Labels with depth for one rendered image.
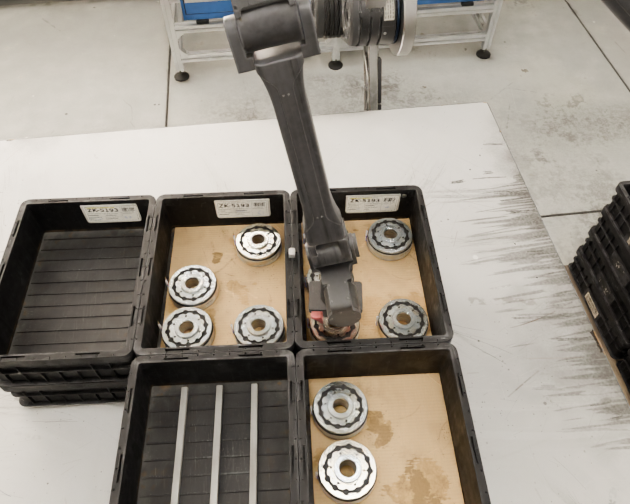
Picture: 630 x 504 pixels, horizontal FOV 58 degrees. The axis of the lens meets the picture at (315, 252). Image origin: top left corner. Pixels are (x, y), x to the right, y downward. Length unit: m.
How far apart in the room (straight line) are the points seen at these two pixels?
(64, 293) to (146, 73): 2.12
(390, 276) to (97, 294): 0.65
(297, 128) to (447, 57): 2.64
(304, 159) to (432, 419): 0.57
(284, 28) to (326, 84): 2.39
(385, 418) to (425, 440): 0.08
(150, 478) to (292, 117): 0.69
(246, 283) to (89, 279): 0.35
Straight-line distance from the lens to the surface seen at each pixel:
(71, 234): 1.45
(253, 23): 0.73
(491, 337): 1.39
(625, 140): 3.16
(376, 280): 1.26
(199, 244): 1.34
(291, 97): 0.77
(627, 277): 2.01
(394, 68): 3.26
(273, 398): 1.13
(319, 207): 0.86
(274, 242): 1.28
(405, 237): 1.31
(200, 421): 1.13
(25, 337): 1.33
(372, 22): 1.40
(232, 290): 1.25
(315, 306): 1.07
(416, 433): 1.12
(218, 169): 1.68
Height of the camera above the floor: 1.88
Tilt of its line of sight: 54 degrees down
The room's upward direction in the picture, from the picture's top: straight up
